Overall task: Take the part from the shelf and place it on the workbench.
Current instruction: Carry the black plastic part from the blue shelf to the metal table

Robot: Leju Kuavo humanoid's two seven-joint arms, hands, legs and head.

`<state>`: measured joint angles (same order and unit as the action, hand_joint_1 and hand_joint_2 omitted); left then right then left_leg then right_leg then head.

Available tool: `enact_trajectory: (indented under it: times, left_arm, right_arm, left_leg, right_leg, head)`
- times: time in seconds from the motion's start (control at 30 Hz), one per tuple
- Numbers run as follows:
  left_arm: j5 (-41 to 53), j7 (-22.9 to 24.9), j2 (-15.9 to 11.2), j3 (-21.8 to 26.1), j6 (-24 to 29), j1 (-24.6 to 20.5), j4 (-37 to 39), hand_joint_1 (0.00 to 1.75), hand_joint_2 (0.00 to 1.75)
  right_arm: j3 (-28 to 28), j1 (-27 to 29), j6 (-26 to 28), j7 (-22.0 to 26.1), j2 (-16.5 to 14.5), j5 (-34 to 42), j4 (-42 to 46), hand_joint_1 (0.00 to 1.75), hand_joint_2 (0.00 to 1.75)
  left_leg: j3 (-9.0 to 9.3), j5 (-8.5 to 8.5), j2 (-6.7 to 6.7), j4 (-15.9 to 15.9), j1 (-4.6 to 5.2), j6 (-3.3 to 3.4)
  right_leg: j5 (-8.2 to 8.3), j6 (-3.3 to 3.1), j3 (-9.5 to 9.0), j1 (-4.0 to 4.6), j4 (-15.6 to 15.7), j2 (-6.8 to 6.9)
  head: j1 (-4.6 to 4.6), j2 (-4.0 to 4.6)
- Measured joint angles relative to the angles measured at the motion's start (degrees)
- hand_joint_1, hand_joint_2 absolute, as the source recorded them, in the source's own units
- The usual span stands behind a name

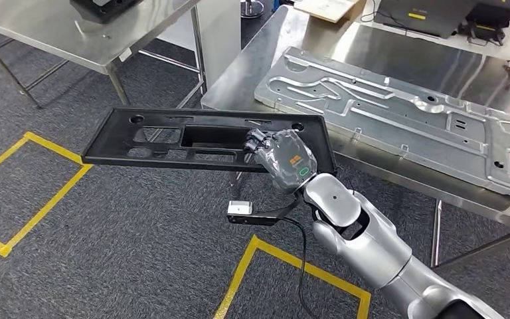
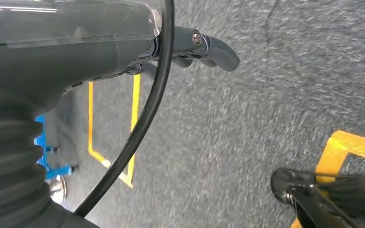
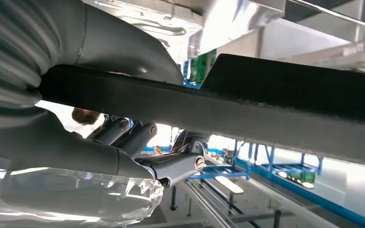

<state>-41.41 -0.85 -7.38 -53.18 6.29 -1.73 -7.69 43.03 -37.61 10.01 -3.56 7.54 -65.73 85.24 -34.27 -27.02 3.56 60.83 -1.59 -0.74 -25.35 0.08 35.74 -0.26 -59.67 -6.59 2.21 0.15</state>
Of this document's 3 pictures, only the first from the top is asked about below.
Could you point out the stamped metal plate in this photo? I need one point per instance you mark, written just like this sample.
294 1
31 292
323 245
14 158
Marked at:
369 114

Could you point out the white pillar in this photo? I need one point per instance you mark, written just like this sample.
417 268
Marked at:
220 35

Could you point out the black plastic panel part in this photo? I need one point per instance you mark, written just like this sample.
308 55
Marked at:
110 145

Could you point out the metal barrier stanchion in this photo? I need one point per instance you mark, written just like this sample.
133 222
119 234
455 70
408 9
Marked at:
252 9

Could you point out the cardboard box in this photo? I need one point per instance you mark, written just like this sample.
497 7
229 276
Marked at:
325 9

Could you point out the black camera bracket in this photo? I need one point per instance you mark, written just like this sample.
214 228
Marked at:
255 219

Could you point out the black tray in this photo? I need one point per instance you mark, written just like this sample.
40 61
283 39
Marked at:
105 9

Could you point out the stainless steel table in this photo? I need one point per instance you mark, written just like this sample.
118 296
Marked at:
39 35

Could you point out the grey device yellow label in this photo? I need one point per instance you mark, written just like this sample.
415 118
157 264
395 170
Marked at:
426 17

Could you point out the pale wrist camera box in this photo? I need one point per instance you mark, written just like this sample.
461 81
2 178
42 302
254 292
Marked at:
240 208

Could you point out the stainless steel workbench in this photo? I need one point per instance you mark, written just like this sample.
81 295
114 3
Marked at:
237 88

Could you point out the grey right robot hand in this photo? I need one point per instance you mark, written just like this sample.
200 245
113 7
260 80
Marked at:
288 163

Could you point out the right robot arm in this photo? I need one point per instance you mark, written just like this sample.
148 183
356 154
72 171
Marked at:
369 251

